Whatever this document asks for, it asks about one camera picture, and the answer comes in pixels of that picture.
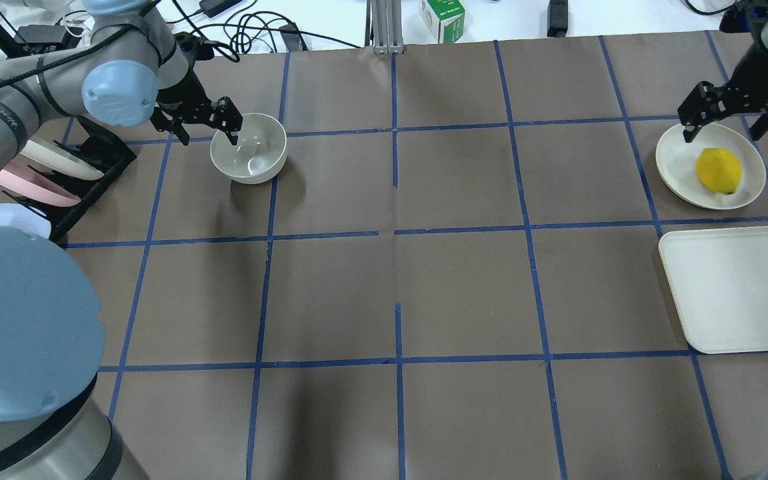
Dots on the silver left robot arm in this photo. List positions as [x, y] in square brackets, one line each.
[51, 339]

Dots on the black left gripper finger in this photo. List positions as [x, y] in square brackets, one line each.
[171, 125]
[228, 119]

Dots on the cream rectangular tray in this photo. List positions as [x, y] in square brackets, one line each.
[718, 280]

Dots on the yellow lemon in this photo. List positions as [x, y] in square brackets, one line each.
[719, 170]

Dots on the cream ceramic bowl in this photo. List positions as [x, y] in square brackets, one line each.
[259, 154]

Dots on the lavender plate in rack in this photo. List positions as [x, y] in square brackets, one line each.
[24, 219]

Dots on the cream plate in rack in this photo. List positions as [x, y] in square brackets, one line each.
[55, 157]

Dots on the black power adapter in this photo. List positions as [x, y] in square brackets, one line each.
[213, 8]

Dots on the green white carton box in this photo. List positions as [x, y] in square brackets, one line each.
[444, 19]

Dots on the cream round plate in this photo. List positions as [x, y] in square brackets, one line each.
[675, 162]

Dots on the pink plate in rack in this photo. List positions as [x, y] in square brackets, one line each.
[36, 187]

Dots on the black dish rack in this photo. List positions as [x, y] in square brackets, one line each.
[74, 179]

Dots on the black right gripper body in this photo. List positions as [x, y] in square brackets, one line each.
[762, 84]

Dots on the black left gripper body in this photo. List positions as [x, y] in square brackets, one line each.
[176, 97]

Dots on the aluminium frame post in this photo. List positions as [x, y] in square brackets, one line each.
[383, 29]

